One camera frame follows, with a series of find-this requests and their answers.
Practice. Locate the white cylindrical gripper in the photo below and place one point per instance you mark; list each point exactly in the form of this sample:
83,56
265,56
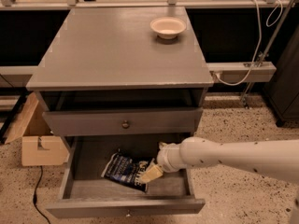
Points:
163,160

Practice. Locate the blue Kettle chip bag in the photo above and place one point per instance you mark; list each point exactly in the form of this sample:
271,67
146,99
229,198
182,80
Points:
127,171

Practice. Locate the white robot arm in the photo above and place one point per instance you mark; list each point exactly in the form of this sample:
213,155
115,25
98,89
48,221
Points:
276,159

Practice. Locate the closed grey middle drawer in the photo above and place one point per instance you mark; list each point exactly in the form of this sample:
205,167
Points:
108,122

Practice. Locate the round brass drawer knob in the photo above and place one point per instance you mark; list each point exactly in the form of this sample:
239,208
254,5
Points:
125,124

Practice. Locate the open grey bottom drawer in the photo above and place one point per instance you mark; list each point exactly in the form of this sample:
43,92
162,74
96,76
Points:
85,193

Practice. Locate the grey wooden drawer cabinet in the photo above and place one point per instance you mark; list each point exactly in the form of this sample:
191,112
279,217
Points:
108,58

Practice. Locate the cardboard box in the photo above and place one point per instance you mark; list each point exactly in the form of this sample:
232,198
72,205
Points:
38,145

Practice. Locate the white paper bowl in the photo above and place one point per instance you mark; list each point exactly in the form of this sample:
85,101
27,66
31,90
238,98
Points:
168,27

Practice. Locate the dark grey side cabinet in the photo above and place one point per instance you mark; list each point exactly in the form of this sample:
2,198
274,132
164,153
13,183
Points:
282,91

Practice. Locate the slanted metal pole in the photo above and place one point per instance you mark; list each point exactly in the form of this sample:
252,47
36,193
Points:
245,94

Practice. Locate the grey metal rail beam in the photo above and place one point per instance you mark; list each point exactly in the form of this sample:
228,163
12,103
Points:
237,73

